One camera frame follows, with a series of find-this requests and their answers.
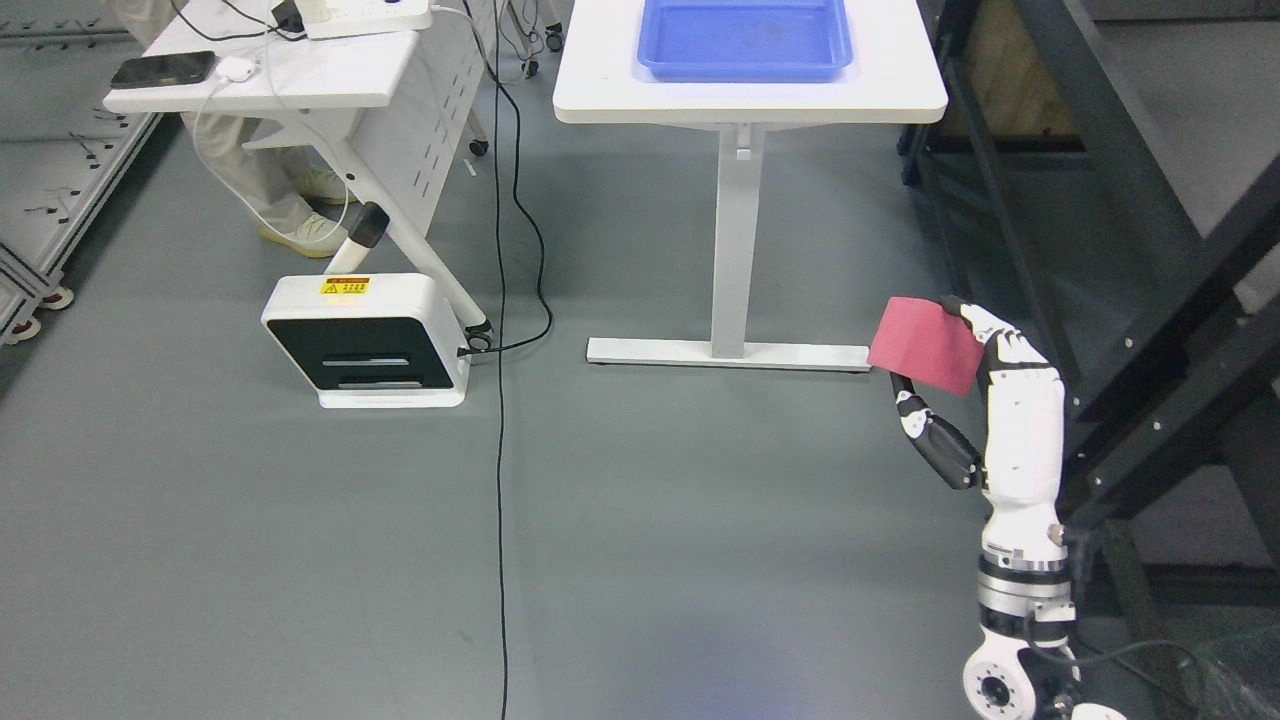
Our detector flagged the white folding side table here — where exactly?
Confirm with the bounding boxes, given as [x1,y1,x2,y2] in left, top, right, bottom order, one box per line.
[104,1,504,345]

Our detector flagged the black smartphone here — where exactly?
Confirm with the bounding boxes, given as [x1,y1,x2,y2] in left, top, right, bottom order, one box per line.
[109,50,218,90]

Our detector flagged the white standing desk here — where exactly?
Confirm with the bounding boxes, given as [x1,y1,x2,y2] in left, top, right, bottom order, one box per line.
[553,1,948,372]

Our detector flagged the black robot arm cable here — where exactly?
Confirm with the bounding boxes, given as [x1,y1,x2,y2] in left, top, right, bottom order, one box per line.
[1030,525,1216,720]

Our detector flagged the black right metal shelf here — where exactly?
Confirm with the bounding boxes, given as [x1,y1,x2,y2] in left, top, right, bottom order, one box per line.
[899,1,1277,719]

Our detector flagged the long black floor cable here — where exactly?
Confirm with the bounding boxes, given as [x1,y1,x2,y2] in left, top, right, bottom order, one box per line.
[454,0,557,720]

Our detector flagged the pink foam block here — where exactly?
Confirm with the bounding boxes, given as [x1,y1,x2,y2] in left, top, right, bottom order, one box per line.
[867,296,984,396]

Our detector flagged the white black floor unit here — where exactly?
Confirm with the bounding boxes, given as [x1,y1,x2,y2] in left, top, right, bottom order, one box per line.
[260,273,470,409]

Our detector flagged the white power strip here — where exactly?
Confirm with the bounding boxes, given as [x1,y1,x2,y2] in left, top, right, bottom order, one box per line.
[294,1,433,40]

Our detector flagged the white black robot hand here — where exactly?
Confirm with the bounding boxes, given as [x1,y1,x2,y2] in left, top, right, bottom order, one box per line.
[890,295,1068,571]

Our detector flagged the person legs beige trousers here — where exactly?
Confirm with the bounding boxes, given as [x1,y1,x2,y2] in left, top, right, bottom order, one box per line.
[105,0,361,260]

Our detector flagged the blue plastic tray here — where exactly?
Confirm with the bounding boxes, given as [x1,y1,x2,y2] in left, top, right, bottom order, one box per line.
[635,1,854,83]

